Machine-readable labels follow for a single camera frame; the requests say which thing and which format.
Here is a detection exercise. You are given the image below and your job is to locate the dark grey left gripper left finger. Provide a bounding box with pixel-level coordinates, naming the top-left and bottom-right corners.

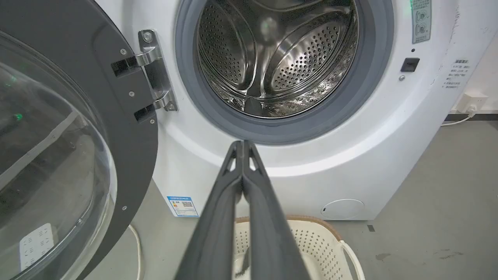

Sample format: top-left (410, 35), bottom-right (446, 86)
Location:
top-left (174, 140), bottom-right (244, 280)

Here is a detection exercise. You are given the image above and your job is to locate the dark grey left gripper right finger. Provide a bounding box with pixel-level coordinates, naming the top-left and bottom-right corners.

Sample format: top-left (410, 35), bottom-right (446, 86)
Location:
top-left (243, 140), bottom-right (311, 280)

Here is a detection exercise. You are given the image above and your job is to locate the white front-load washing machine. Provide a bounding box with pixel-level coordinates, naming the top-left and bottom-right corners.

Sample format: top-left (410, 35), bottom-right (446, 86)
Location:
top-left (95, 0), bottom-right (498, 221)

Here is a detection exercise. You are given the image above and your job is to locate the dark grey washing machine door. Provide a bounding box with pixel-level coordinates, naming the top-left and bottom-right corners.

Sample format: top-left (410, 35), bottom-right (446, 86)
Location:
top-left (0, 0), bottom-right (159, 280)

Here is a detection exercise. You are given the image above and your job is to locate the blue energy label sticker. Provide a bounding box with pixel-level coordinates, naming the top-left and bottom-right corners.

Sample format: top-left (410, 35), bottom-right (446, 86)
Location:
top-left (167, 196), bottom-right (199, 217)

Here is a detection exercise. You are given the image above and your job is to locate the cream perforated laundry basket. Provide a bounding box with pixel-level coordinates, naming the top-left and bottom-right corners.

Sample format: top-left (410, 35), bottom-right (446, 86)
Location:
top-left (233, 215), bottom-right (365, 280)

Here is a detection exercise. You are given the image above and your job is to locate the round white filter cover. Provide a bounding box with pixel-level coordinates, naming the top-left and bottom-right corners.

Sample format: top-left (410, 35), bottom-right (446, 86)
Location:
top-left (321, 199), bottom-right (365, 219)

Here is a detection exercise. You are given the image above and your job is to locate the chrome door hinge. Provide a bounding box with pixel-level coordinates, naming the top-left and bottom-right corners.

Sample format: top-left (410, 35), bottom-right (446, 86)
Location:
top-left (135, 30), bottom-right (178, 112)

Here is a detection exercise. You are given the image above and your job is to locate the stainless steel perforated drum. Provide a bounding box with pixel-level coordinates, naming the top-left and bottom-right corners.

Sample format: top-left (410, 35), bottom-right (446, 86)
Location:
top-left (197, 0), bottom-right (359, 118)

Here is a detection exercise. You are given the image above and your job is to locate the grey rubber door gasket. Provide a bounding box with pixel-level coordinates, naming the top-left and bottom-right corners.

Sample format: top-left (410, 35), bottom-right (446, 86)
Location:
top-left (175, 0), bottom-right (395, 145)

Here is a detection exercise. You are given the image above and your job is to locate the grey instruction sticker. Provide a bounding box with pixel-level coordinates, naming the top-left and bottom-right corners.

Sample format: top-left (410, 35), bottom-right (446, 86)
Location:
top-left (411, 0), bottom-right (432, 44)

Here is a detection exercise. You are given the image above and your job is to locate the white drain hose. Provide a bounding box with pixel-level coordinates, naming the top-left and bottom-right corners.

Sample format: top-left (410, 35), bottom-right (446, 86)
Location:
top-left (128, 224), bottom-right (143, 280)

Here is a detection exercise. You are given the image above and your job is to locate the white power cable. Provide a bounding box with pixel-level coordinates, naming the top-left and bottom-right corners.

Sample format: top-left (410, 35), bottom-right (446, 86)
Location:
top-left (440, 110), bottom-right (477, 127)

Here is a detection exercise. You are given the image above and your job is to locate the white wall power socket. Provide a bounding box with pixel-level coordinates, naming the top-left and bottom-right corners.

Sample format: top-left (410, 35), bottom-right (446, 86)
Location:
top-left (456, 92), bottom-right (489, 114)

